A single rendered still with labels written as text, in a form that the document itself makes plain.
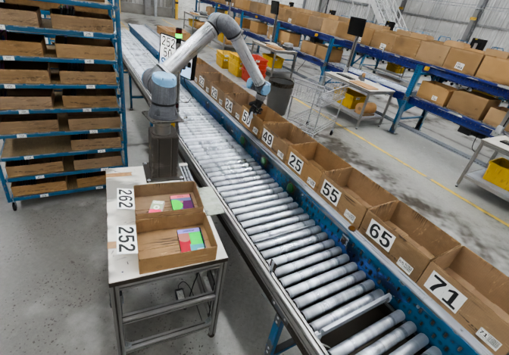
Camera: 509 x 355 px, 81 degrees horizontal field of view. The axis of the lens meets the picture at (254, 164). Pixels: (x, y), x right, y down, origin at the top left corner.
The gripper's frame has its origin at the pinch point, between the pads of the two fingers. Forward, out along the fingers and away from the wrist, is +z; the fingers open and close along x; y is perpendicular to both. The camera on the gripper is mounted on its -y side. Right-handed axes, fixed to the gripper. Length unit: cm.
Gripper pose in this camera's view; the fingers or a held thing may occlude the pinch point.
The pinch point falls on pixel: (250, 119)
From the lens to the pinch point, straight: 271.1
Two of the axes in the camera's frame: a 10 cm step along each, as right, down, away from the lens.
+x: 8.0, 0.8, 5.9
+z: -3.6, 8.6, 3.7
